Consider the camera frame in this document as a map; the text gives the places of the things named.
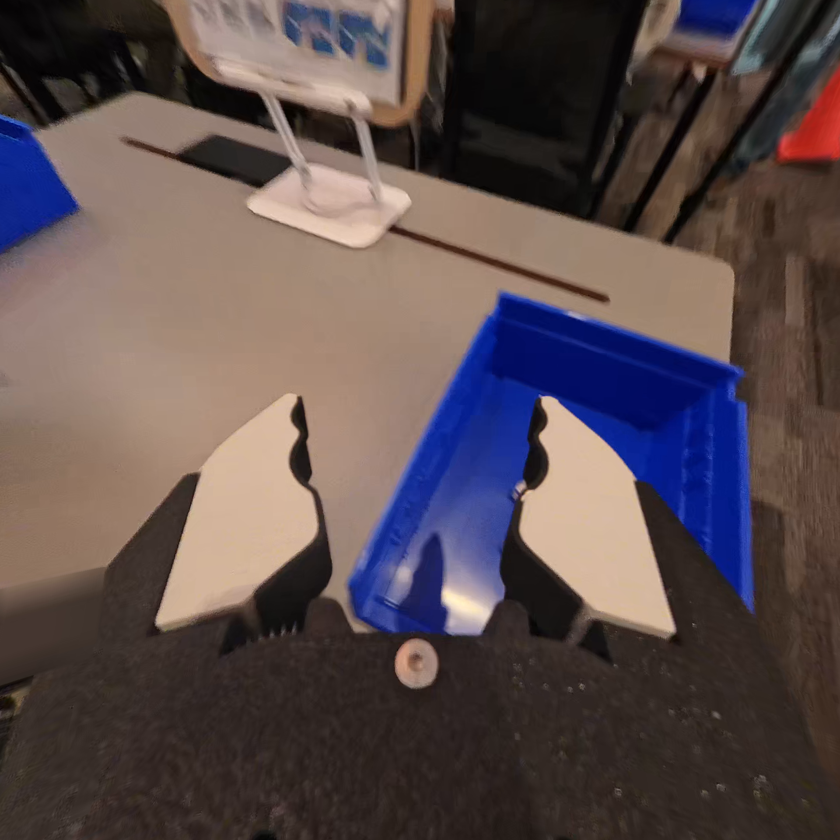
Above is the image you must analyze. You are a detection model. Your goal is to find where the black tripod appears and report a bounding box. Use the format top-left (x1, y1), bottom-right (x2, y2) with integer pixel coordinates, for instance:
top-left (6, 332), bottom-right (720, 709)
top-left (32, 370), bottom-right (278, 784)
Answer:
top-left (620, 0), bottom-right (840, 244)

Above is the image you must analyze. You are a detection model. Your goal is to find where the wide blue storage bin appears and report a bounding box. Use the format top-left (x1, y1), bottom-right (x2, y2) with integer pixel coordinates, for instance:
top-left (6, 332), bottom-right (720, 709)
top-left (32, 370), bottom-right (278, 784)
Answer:
top-left (0, 115), bottom-right (81, 253)

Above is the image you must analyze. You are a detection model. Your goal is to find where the instruction poster board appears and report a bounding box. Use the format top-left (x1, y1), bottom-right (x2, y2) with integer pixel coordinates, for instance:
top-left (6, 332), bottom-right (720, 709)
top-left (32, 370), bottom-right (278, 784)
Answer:
top-left (163, 0), bottom-right (435, 127)

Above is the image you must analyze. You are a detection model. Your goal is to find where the orange plastic object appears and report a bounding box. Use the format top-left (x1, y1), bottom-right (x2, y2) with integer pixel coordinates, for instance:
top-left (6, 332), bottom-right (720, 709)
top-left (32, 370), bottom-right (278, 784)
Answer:
top-left (777, 85), bottom-right (840, 165)

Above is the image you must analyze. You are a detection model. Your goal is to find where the black smartphone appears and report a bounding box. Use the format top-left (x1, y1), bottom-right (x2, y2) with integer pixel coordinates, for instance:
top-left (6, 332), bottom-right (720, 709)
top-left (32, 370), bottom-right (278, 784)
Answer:
top-left (177, 134), bottom-right (294, 189)

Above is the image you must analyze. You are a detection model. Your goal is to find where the black chair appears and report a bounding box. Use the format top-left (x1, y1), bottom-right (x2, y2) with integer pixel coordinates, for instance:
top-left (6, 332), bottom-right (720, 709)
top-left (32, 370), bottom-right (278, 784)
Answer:
top-left (449, 0), bottom-right (634, 221)

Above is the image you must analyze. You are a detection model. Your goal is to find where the narrow blue storage bin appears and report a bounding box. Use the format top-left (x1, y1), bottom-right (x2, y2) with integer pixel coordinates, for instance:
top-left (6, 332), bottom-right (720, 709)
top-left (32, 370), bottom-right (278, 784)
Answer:
top-left (348, 292), bottom-right (756, 639)

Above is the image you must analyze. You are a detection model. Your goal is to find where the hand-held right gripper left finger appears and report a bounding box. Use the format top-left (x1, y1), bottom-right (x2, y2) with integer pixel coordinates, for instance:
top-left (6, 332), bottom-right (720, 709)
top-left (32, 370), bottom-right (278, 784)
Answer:
top-left (155, 392), bottom-right (333, 636)

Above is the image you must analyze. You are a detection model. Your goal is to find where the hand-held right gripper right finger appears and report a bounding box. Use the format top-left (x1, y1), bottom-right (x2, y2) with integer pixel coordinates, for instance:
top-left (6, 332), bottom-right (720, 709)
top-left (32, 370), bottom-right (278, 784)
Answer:
top-left (500, 395), bottom-right (677, 641)

